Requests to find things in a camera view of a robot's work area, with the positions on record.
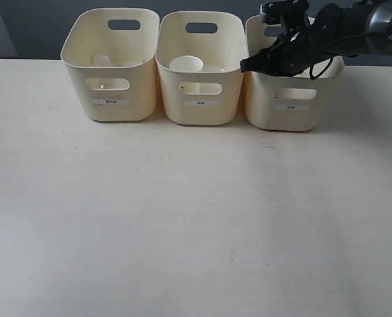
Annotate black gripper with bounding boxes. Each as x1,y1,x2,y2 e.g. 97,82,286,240
240,3,358,77

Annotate white paper cup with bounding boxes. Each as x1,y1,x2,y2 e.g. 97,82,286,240
168,55,226,95

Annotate clear plastic bottle white cap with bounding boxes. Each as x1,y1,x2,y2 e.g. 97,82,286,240
93,54,130,90

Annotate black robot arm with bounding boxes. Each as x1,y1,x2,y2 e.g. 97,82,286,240
240,1,392,80

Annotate right cream plastic bin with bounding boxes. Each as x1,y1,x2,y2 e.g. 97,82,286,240
244,15,345,132

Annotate cream plastic bin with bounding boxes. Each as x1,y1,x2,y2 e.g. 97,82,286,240
60,8,160,122
156,11,247,125
244,15,345,132

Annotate middle cream plastic bin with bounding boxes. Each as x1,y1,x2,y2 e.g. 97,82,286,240
156,11,247,125

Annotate left cream plastic bin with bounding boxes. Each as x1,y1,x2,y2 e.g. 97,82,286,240
60,8,160,122

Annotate black cable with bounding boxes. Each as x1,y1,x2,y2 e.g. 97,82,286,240
308,31,372,81

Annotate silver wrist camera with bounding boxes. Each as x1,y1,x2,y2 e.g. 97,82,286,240
259,0,309,27

